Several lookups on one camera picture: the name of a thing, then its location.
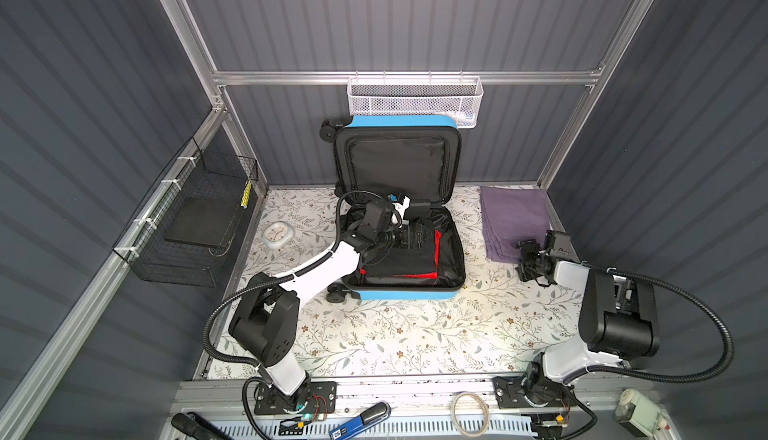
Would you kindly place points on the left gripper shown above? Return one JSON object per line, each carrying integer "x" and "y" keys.
{"x": 417, "y": 239}

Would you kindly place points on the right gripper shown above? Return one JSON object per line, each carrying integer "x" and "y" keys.
{"x": 528, "y": 247}

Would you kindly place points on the red t-shirt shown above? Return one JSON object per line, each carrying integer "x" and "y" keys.
{"x": 406, "y": 263}

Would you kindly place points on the purple jeans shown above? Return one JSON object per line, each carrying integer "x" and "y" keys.
{"x": 510, "y": 216}

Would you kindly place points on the black t-shirt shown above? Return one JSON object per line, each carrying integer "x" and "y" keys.
{"x": 409, "y": 251}

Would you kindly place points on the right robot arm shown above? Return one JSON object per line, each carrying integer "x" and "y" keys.
{"x": 617, "y": 323}

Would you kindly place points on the blue hard-shell suitcase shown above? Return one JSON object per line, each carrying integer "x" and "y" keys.
{"x": 397, "y": 173}

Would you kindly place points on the floral table cloth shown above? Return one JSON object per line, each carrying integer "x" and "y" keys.
{"x": 494, "y": 323}

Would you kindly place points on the yellow marker pen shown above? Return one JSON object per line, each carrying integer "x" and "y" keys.
{"x": 244, "y": 201}

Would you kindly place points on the white box device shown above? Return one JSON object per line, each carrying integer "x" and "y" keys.
{"x": 639, "y": 415}

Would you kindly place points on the black pad in basket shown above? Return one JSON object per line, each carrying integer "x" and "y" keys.
{"x": 202, "y": 222}

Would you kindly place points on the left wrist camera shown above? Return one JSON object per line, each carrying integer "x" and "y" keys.
{"x": 401, "y": 204}

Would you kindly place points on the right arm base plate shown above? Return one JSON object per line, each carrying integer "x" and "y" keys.
{"x": 520, "y": 392}

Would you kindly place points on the white wire mesh basket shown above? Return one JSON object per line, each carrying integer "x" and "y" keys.
{"x": 457, "y": 97}

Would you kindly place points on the blue black handled tool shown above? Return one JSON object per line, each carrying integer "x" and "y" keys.
{"x": 366, "y": 420}

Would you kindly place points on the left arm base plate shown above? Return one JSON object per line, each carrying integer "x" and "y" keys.
{"x": 315, "y": 397}

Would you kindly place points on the black wire wall basket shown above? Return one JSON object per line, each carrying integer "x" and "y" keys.
{"x": 203, "y": 173}

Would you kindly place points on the black handle tool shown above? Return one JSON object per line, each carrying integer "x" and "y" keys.
{"x": 197, "y": 427}

